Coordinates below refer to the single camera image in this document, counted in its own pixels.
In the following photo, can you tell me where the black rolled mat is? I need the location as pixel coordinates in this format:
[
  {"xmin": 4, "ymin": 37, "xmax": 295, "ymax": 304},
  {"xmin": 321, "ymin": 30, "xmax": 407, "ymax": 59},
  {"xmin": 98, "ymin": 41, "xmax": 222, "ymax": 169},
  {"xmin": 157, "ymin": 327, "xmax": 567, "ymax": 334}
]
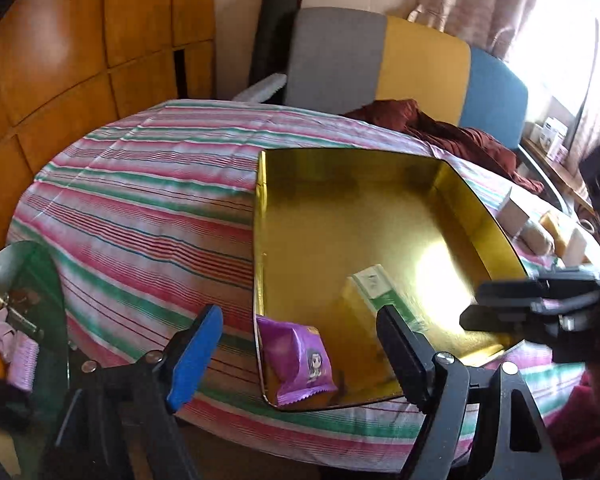
[{"xmin": 248, "ymin": 0, "xmax": 302, "ymax": 84}]

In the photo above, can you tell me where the cream tall carton box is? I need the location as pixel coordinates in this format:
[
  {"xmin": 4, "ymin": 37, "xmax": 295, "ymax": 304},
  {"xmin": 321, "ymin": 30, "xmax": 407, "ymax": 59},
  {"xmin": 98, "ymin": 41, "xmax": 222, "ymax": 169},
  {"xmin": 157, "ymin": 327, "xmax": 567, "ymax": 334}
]
[{"xmin": 495, "ymin": 194, "xmax": 530, "ymax": 238}]

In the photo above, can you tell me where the striped bed sheet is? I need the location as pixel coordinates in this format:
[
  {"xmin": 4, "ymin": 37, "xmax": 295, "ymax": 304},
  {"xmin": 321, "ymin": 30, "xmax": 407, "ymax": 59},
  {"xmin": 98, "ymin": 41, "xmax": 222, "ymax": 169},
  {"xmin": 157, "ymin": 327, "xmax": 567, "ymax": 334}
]
[{"xmin": 8, "ymin": 100, "xmax": 600, "ymax": 472}]

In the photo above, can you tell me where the white soap block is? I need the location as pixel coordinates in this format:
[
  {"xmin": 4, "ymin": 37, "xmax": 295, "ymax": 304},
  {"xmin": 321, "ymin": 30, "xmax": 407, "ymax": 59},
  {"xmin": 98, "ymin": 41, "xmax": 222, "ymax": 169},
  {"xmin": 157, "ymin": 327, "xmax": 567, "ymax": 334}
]
[{"xmin": 562, "ymin": 229, "xmax": 586, "ymax": 268}]

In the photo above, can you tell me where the gold tray box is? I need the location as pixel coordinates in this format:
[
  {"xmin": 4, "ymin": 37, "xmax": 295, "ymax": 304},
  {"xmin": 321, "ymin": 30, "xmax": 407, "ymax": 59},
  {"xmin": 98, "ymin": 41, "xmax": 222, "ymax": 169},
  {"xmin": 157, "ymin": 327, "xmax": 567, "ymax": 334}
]
[{"xmin": 252, "ymin": 148, "xmax": 526, "ymax": 412}]

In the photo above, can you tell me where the purple snack packet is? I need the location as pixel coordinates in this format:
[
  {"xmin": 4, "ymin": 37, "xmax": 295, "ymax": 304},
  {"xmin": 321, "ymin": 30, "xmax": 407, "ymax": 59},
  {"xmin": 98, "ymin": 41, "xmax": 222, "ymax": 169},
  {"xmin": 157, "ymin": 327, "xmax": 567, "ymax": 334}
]
[{"xmin": 257, "ymin": 316, "xmax": 338, "ymax": 406}]

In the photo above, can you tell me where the grey yellow blue headboard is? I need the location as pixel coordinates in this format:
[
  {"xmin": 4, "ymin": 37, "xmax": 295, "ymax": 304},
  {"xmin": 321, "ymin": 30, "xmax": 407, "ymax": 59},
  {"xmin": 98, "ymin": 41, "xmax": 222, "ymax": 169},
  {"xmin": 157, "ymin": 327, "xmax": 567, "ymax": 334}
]
[{"xmin": 284, "ymin": 6, "xmax": 528, "ymax": 150}]

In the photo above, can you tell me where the white sock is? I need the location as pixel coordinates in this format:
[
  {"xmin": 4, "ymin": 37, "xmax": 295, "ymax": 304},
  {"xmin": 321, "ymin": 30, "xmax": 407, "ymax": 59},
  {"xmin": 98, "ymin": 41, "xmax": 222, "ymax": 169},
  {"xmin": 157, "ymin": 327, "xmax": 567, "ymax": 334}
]
[{"xmin": 518, "ymin": 219, "xmax": 555, "ymax": 256}]

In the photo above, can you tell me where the yellow sponge block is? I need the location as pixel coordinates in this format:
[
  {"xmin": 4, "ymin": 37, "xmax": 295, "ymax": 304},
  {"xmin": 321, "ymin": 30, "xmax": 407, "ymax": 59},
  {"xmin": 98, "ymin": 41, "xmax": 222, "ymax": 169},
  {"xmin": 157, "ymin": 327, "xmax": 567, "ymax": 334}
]
[{"xmin": 539, "ymin": 211, "xmax": 574, "ymax": 258}]

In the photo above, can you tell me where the green white slim box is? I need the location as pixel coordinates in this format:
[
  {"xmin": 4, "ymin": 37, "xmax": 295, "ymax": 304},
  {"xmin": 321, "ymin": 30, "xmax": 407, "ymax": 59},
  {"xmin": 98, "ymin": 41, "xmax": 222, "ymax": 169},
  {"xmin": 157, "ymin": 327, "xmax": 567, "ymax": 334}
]
[{"xmin": 350, "ymin": 264, "xmax": 427, "ymax": 334}]

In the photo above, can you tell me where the dark red blanket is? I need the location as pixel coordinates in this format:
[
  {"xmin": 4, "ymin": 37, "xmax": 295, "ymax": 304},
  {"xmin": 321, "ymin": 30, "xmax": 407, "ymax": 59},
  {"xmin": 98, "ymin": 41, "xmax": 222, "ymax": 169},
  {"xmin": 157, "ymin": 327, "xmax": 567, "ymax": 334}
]
[{"xmin": 344, "ymin": 99, "xmax": 544, "ymax": 195}]

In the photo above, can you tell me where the pink hair comb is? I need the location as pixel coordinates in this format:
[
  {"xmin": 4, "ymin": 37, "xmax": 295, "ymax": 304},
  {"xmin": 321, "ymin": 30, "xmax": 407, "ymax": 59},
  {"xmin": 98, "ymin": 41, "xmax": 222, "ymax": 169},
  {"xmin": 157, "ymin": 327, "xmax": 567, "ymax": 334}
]
[{"xmin": 6, "ymin": 332, "xmax": 40, "ymax": 393}]

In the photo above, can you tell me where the wooden desk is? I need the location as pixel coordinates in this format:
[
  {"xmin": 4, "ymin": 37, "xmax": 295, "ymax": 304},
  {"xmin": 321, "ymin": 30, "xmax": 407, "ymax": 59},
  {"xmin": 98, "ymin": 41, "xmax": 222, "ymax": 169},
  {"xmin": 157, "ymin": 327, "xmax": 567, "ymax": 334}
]
[{"xmin": 519, "ymin": 139, "xmax": 594, "ymax": 214}]

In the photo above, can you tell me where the glass side table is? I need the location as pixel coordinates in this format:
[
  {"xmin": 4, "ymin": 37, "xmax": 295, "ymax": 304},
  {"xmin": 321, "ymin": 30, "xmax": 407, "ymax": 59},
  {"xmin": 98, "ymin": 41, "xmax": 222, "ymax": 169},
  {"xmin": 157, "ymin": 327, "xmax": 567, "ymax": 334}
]
[{"xmin": 0, "ymin": 242, "xmax": 70, "ymax": 432}]

